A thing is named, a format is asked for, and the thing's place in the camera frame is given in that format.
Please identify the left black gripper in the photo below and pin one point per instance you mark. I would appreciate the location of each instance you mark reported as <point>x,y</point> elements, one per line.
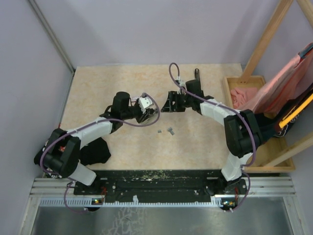
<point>144,117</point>

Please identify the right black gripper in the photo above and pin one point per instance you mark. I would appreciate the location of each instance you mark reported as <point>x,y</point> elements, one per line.
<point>168,106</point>

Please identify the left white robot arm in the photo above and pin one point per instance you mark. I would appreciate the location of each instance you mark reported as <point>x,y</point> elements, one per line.
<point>119,113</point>

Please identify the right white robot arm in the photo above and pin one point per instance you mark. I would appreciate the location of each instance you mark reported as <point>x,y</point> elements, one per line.
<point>242,133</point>

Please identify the black floral t-shirt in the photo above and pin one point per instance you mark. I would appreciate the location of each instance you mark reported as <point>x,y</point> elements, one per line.
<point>64,157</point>

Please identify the dark navy garment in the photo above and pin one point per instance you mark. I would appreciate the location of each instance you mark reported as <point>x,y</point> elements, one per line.
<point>284,120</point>

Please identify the wooden tray box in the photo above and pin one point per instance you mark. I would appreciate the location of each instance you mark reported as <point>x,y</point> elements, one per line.
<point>269,151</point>

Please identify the pink cloth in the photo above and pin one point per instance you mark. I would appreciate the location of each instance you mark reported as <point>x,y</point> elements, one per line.
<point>289,83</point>

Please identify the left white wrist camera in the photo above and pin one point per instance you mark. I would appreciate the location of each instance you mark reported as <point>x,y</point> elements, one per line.
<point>145,103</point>

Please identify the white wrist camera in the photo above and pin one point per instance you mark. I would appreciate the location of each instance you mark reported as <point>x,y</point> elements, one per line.
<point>145,103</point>
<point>181,84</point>

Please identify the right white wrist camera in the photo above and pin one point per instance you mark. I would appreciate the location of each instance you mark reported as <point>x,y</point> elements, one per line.
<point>181,84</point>

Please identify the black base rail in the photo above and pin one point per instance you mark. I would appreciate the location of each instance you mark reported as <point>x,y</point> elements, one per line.
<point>161,186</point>

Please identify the wooden rack frame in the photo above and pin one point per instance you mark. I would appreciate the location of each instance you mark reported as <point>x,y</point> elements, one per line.
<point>270,30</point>

